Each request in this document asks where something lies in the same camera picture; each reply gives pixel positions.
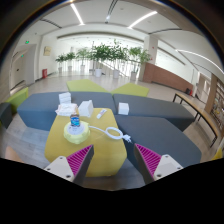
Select white charger box left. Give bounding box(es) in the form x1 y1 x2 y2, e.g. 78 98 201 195
78 100 94 117

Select grey ottoman right rear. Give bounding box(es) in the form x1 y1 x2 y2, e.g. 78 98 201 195
113 94 194 131

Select green seat far left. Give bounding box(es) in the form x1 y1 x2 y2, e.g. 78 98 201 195
6 88 28 114

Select green ottoman rear left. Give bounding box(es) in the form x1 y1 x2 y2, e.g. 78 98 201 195
66 79 107 92

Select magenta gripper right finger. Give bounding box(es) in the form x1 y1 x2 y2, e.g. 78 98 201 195
134 144 182 184

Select white cable with plug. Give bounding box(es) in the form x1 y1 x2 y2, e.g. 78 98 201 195
88 125 132 144

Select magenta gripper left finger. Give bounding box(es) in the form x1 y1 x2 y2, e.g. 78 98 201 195
45 145 94 186

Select green ottoman rear right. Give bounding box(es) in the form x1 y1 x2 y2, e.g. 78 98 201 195
111 83 149 97

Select brick reception counter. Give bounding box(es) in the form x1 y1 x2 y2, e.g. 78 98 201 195
143 63 193 92

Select potted plant far left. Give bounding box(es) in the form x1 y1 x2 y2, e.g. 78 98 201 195
55 54 66 73

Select potted plant in white pot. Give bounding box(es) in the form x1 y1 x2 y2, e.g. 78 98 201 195
90 44 110 77

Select small blue-label bottle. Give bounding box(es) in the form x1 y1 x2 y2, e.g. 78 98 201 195
70 110 80 127

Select yellow ottoman seat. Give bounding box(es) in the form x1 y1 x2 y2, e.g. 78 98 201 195
45 108 127 177

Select white cube box right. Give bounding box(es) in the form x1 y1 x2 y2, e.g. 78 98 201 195
118 103 129 115

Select white tube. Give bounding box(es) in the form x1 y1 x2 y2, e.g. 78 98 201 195
96 109 107 119

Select potted plant centre right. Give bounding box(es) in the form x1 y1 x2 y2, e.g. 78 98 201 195
109 41 128 79

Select potted plant far right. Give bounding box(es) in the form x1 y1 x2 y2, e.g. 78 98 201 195
129 47 150 81

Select grey ottoman left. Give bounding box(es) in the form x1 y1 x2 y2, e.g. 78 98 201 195
17 92 117 131

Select red bin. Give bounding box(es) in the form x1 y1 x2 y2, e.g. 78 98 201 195
42 69 47 79

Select wooden bookshelf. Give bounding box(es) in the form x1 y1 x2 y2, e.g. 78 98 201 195
205 75 224 135

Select white tissue pack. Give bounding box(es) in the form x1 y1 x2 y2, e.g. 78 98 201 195
59 92 71 104

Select white crumpled cloth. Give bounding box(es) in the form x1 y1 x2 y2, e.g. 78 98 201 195
56 103 77 116

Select wooden bench black legs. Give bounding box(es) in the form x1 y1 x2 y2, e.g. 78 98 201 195
173 93 219 146

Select green ottoman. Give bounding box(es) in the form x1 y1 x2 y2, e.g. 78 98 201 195
66 79 107 92
111 83 149 97

